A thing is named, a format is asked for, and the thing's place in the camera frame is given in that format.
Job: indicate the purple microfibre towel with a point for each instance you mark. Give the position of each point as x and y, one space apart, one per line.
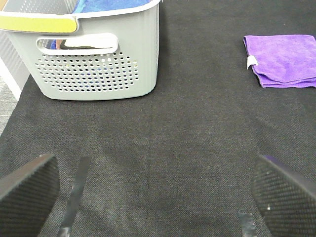
282 61

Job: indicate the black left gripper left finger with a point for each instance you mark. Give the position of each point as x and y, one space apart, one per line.
27 196

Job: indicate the blue towel in basket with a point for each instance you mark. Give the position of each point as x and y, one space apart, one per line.
84 6

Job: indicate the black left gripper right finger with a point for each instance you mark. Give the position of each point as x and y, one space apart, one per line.
285 199

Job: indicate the black fabric table mat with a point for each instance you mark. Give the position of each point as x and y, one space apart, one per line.
177 162

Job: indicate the grey perforated plastic basket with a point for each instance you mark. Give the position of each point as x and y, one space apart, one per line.
112 54

